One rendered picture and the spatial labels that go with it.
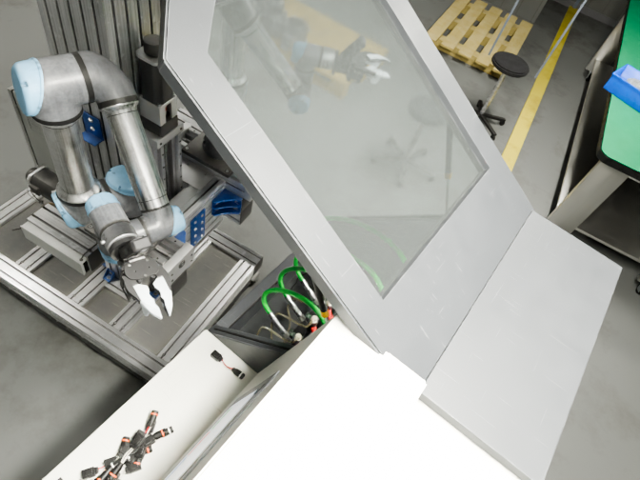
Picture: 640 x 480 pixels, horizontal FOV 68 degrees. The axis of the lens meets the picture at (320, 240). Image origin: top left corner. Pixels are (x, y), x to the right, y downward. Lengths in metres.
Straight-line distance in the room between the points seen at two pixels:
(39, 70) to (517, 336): 1.21
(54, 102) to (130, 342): 1.39
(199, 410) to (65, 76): 0.92
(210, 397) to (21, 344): 1.46
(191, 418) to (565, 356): 0.98
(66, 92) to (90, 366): 1.65
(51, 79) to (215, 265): 1.58
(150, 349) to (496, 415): 1.69
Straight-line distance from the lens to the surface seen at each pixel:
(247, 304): 1.65
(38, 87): 1.24
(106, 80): 1.26
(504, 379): 1.13
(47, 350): 2.72
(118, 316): 2.47
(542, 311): 1.28
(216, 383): 1.50
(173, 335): 2.42
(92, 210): 1.22
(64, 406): 2.59
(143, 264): 1.12
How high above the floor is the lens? 2.39
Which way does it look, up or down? 51 degrees down
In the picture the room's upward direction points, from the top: 19 degrees clockwise
